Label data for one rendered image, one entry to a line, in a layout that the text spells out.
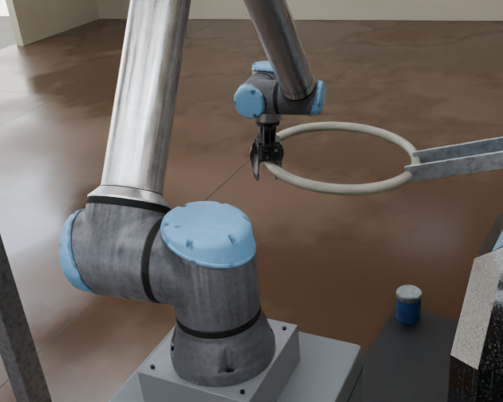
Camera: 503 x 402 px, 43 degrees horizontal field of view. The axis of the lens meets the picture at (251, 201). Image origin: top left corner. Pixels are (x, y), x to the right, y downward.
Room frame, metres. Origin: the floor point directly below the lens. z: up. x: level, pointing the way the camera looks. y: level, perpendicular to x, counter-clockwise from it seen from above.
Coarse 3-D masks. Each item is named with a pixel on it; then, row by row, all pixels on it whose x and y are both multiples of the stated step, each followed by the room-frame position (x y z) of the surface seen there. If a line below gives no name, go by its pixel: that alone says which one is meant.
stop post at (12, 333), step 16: (0, 240) 1.67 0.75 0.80; (0, 256) 1.66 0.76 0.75; (0, 272) 1.65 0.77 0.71; (0, 288) 1.63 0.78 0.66; (16, 288) 1.67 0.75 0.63; (0, 304) 1.62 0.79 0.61; (16, 304) 1.66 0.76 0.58; (0, 320) 1.62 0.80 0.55; (16, 320) 1.65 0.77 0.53; (0, 336) 1.63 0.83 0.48; (16, 336) 1.63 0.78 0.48; (0, 352) 1.65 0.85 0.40; (16, 352) 1.62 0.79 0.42; (32, 352) 1.66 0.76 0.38; (16, 368) 1.62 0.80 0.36; (32, 368) 1.65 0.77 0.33; (16, 384) 1.64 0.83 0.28; (32, 384) 1.63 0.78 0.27; (16, 400) 1.65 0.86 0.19; (32, 400) 1.62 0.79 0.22; (48, 400) 1.67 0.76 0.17
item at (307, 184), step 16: (288, 128) 2.00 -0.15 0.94; (304, 128) 2.02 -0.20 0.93; (320, 128) 2.03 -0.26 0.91; (336, 128) 2.03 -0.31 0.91; (352, 128) 2.02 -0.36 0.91; (368, 128) 2.00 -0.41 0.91; (400, 144) 1.88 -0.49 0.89; (416, 160) 1.74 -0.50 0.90; (288, 176) 1.66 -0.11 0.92; (400, 176) 1.63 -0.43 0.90; (320, 192) 1.60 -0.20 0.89; (336, 192) 1.58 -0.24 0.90; (352, 192) 1.57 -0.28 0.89; (368, 192) 1.58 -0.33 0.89
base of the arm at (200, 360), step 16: (176, 320) 0.89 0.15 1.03; (256, 320) 0.88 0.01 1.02; (176, 336) 0.89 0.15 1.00; (192, 336) 0.85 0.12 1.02; (208, 336) 0.84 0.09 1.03; (224, 336) 0.84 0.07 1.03; (240, 336) 0.85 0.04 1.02; (256, 336) 0.87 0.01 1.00; (272, 336) 0.90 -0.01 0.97; (176, 352) 0.87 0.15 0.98; (192, 352) 0.85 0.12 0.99; (208, 352) 0.84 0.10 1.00; (224, 352) 0.84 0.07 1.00; (240, 352) 0.84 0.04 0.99; (256, 352) 0.85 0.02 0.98; (272, 352) 0.88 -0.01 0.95; (176, 368) 0.86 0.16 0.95; (192, 368) 0.84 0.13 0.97; (208, 368) 0.83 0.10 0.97; (224, 368) 0.83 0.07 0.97; (240, 368) 0.83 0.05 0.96; (256, 368) 0.84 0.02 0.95; (208, 384) 0.82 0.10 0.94; (224, 384) 0.82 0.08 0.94
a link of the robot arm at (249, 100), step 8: (248, 80) 1.67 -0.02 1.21; (256, 80) 1.66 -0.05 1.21; (264, 80) 1.65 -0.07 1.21; (272, 80) 1.64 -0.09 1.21; (240, 88) 1.62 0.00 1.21; (248, 88) 1.61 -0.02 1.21; (256, 88) 1.61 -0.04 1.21; (264, 88) 1.61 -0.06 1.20; (272, 88) 1.61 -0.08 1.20; (240, 96) 1.61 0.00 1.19; (248, 96) 1.60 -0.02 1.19; (256, 96) 1.59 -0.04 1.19; (264, 96) 1.60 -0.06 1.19; (272, 96) 1.59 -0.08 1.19; (240, 104) 1.62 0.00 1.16; (248, 104) 1.61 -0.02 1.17; (256, 104) 1.59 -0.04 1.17; (264, 104) 1.59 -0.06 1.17; (272, 104) 1.59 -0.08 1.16; (240, 112) 1.62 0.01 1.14; (248, 112) 1.61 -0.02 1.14; (256, 112) 1.60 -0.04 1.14; (264, 112) 1.61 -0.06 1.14; (272, 112) 1.60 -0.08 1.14
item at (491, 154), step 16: (464, 144) 1.70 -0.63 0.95; (480, 144) 1.68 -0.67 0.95; (496, 144) 1.66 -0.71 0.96; (432, 160) 1.74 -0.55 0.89; (448, 160) 1.61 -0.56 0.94; (464, 160) 1.59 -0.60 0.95; (480, 160) 1.58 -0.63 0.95; (496, 160) 1.56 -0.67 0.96; (416, 176) 1.65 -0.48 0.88; (432, 176) 1.63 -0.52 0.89; (448, 176) 1.61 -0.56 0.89
